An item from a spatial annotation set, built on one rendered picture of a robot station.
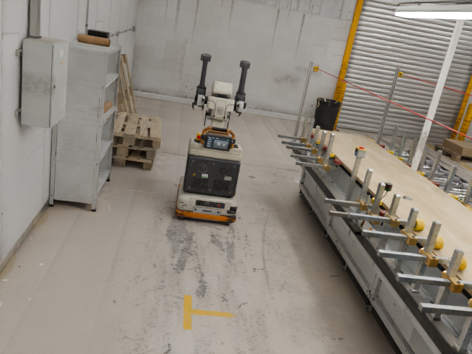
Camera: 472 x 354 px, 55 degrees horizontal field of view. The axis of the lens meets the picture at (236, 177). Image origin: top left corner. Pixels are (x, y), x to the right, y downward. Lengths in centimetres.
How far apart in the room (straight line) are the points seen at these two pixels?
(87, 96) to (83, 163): 65
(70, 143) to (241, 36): 680
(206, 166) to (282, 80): 658
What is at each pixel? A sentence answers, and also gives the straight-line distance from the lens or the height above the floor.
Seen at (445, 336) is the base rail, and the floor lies 70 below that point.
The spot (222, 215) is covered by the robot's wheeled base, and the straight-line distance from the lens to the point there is 472.
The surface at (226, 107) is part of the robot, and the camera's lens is 481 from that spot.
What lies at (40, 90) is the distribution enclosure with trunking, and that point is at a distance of 357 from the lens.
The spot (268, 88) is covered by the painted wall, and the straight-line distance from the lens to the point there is 1092.
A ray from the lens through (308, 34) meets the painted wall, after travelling 1097.
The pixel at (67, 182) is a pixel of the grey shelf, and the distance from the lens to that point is 471.
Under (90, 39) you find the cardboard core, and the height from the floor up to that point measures 159.
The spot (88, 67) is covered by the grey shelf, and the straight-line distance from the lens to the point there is 440.
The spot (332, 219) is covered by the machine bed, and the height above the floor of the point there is 25.
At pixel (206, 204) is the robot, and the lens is 466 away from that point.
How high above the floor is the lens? 202
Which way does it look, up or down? 19 degrees down
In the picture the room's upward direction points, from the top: 10 degrees clockwise
